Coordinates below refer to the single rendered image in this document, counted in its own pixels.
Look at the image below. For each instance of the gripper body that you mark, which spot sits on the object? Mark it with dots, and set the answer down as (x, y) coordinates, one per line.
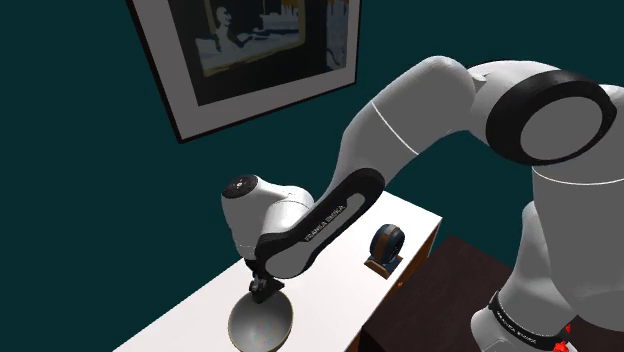
(261, 285)

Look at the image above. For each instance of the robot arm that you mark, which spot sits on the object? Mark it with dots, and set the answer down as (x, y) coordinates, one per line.
(429, 122)

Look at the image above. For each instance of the grey bowl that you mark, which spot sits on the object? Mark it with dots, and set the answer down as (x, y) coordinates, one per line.
(258, 326)

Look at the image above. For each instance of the white-topped wooden table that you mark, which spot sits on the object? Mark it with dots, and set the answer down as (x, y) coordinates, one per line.
(341, 297)

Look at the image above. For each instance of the dark disc on wooden base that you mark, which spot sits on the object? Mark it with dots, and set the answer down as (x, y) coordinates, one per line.
(387, 246)

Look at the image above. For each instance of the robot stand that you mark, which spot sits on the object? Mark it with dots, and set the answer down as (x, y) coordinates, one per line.
(438, 302)

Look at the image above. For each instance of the framed wall picture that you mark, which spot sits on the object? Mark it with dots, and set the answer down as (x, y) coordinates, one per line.
(244, 58)

